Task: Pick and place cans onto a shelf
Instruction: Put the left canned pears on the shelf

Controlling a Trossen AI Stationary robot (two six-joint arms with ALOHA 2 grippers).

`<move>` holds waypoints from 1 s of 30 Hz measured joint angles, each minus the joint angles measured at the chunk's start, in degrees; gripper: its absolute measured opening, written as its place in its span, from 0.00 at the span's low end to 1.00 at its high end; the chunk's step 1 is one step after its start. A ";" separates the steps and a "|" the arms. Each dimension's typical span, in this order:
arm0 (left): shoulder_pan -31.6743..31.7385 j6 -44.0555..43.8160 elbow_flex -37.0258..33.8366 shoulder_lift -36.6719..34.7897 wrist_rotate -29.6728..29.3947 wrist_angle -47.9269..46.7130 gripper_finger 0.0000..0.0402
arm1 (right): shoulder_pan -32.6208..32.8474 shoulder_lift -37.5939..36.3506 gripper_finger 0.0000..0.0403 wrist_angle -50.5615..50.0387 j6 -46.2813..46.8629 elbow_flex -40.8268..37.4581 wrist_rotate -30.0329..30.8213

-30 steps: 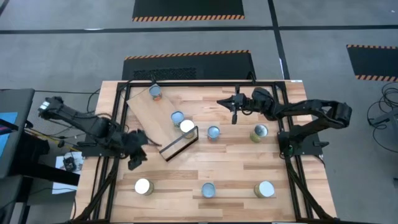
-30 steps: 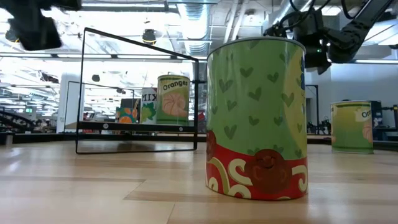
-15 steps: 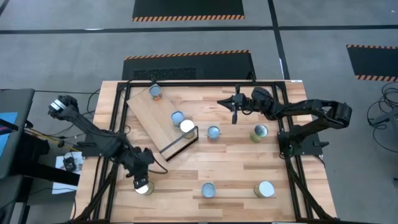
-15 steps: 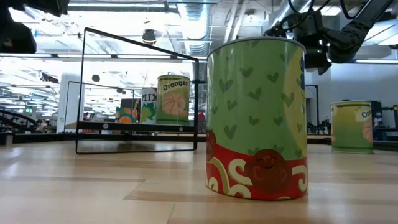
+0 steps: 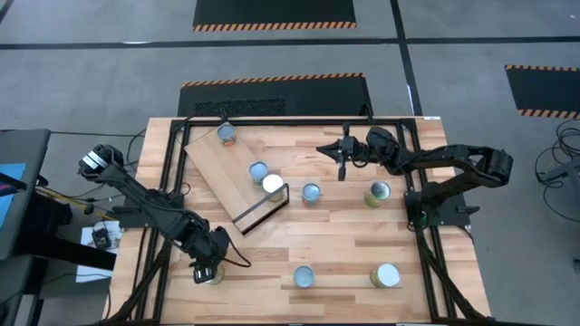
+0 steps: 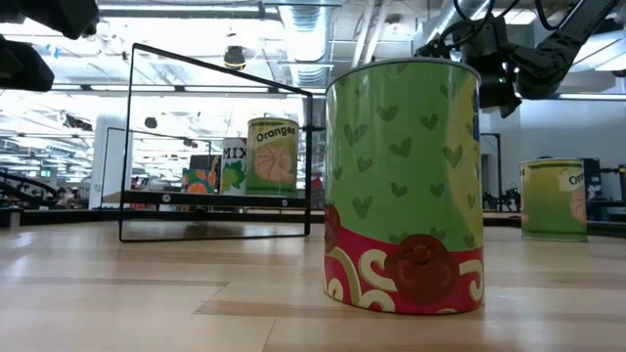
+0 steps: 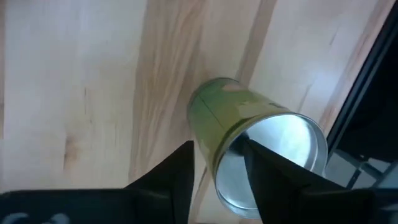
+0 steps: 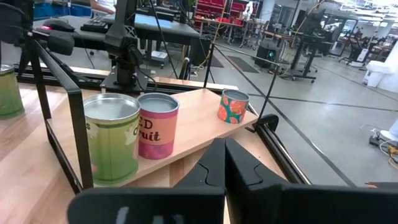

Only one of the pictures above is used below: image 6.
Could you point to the grey metal stub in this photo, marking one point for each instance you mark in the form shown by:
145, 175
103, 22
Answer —
14, 220

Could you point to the black ceiling dome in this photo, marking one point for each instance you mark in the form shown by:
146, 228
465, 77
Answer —
235, 57

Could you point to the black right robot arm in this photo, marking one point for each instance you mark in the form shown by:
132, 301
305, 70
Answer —
552, 54

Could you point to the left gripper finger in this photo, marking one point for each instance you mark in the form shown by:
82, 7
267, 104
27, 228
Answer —
58, 14
24, 68

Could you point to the silver ventilation duct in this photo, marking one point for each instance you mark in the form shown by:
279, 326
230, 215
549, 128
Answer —
305, 19

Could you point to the colourful background can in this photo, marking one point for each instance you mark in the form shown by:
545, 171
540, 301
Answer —
198, 183

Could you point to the green oranges can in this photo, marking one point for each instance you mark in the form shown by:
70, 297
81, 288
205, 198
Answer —
550, 205
271, 161

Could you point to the black background frame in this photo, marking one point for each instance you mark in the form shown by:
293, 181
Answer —
499, 161

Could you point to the black background workstation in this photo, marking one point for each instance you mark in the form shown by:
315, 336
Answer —
594, 181

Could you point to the mixed fruit can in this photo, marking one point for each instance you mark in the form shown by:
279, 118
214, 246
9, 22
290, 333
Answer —
234, 168

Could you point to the green red spaghetti can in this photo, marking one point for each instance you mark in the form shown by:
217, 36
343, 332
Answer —
401, 171

